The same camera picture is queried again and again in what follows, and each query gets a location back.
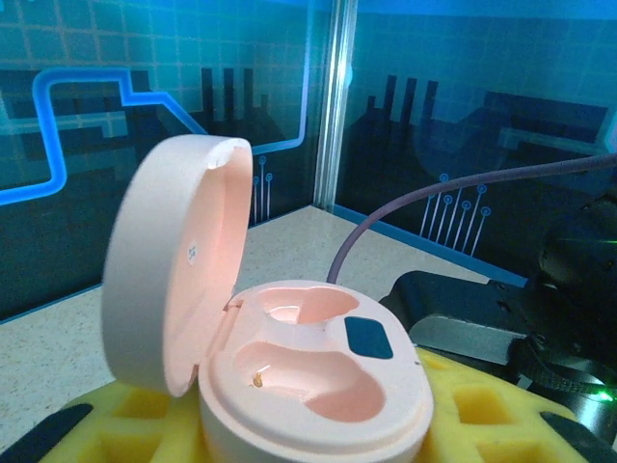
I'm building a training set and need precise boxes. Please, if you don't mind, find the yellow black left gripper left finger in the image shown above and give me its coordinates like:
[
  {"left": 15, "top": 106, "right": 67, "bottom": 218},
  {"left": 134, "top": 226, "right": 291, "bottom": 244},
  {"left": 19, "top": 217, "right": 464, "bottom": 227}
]
[{"left": 0, "top": 378, "right": 206, "bottom": 463}]

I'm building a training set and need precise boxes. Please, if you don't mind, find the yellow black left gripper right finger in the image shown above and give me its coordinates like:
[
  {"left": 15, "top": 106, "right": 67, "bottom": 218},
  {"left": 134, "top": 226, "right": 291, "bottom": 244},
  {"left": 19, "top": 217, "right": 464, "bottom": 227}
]
[{"left": 415, "top": 346, "right": 617, "bottom": 463}]

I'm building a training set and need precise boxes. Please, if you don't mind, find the pink earbud charging case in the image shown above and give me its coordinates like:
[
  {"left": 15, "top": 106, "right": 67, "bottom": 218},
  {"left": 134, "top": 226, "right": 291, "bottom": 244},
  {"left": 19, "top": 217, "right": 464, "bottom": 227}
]
[{"left": 99, "top": 134, "right": 436, "bottom": 463}]

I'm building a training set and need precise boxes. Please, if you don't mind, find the aluminium frame post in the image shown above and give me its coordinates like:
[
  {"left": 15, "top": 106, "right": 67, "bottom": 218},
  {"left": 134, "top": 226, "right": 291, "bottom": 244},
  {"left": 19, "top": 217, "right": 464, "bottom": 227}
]
[{"left": 312, "top": 0, "right": 359, "bottom": 216}]

